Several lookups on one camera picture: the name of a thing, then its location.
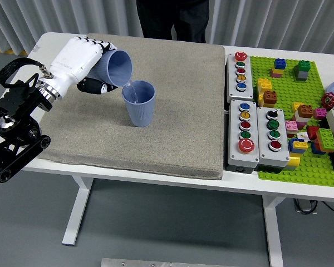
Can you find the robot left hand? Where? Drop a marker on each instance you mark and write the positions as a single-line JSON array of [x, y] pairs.
[[75, 58]]

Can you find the blue ribbed plastic cup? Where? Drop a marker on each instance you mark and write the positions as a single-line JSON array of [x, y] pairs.
[[118, 66], [140, 114]]

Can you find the small table label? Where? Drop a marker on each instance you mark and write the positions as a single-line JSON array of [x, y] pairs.
[[35, 49]]

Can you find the yellow black floor tape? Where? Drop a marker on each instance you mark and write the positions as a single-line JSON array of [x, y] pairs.
[[16, 52]]

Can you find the person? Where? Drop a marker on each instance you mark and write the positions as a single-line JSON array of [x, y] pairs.
[[167, 19]]

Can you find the grey-brown fabric mat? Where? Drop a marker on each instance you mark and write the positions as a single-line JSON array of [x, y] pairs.
[[169, 125]]

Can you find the white table leg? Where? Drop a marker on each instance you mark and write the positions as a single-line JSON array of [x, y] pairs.
[[272, 228], [79, 200]]

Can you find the grey five-button control box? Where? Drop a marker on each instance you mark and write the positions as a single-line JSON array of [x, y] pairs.
[[235, 144], [243, 93]]

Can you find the brown toy brick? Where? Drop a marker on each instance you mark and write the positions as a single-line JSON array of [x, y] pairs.
[[270, 98], [305, 111]]

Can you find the pink toy brick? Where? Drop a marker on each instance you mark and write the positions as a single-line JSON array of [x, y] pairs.
[[291, 125], [275, 75]]

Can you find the blue toy brick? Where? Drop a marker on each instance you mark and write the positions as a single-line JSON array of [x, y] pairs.
[[279, 63], [291, 145]]

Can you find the green studded baseplate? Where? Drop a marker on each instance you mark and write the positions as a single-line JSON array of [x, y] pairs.
[[286, 91]]

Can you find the grey toy brick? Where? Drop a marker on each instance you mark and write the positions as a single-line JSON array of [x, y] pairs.
[[302, 76]]

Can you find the green toy brick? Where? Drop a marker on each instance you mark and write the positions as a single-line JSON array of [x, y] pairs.
[[304, 66], [326, 139]]

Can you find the clear yellow toy brick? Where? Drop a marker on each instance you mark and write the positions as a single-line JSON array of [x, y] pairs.
[[294, 161]]

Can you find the red toy brick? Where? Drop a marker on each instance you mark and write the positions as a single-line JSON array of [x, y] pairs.
[[312, 133]]

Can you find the magenta toy brick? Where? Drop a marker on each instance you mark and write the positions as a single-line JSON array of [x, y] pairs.
[[320, 113]]

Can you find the red valve handwheel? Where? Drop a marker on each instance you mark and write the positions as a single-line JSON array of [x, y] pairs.
[[329, 100]]

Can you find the grey selector switch control box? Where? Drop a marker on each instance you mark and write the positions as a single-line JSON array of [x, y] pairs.
[[264, 144]]

